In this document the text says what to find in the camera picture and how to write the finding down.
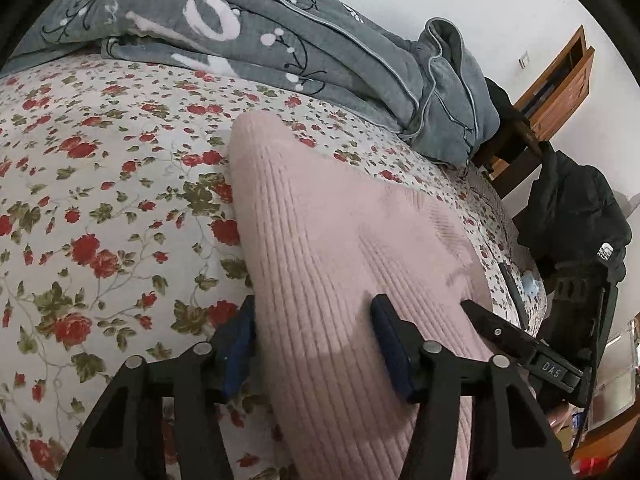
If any grey printed blanket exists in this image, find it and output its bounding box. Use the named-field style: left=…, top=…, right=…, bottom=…
left=0, top=0, right=502, bottom=168

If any black puffer jacket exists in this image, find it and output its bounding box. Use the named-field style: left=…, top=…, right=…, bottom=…
left=516, top=141, right=634, bottom=283

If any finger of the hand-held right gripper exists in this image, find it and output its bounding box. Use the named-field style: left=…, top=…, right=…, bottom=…
left=460, top=299, right=542, bottom=361

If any small light blue item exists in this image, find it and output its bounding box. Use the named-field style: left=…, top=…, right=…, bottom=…
left=520, top=271, right=545, bottom=297

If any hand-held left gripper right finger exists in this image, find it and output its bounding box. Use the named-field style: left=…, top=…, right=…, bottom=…
left=370, top=294, right=576, bottom=480

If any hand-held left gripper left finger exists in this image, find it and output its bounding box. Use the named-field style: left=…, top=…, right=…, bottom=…
left=57, top=296, right=257, bottom=480

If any floral bed sheet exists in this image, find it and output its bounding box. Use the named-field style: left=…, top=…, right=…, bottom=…
left=0, top=52, right=546, bottom=480

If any pink ribbed knit sweater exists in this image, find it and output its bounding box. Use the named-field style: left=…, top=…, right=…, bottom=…
left=225, top=110, right=531, bottom=480

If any clear plastic container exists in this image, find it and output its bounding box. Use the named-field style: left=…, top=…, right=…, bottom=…
left=595, top=310, right=640, bottom=416

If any brown wooden cabinet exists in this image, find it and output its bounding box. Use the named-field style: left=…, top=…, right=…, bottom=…
left=514, top=25, right=597, bottom=142

